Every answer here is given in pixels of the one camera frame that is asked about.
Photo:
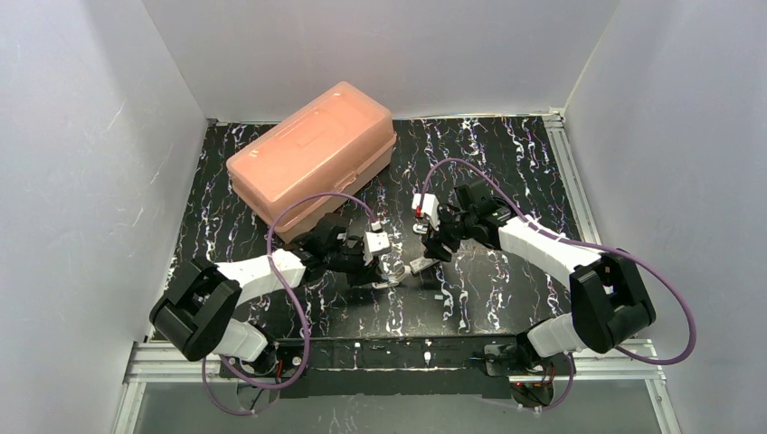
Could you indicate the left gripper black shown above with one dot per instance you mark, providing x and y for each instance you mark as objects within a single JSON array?
[{"x": 364, "y": 270}]

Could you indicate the staple tray with staples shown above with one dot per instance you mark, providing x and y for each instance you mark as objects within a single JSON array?
[{"x": 417, "y": 266}]

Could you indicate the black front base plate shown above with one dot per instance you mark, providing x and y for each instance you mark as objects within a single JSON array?
[{"x": 283, "y": 357}]

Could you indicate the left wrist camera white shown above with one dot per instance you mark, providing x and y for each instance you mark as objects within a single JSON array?
[{"x": 376, "y": 242}]

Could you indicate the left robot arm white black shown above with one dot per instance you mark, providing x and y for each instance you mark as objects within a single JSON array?
[{"x": 196, "y": 312}]

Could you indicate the pink translucent plastic box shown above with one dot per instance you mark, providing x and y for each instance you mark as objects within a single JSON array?
[{"x": 297, "y": 171}]

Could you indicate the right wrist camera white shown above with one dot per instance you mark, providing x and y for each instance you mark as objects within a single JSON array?
[{"x": 426, "y": 209}]

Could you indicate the aluminium front rail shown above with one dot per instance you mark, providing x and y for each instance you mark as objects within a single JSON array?
[{"x": 161, "y": 362}]

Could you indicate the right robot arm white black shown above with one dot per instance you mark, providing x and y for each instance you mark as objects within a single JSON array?
[{"x": 537, "y": 245}]

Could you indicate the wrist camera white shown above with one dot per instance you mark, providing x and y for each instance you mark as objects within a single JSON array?
[
  {"x": 376, "y": 242},
  {"x": 426, "y": 209}
]

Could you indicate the small white stapler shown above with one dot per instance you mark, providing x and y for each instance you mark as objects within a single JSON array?
[{"x": 391, "y": 273}]

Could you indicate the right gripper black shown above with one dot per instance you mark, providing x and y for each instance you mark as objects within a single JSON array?
[{"x": 436, "y": 245}]

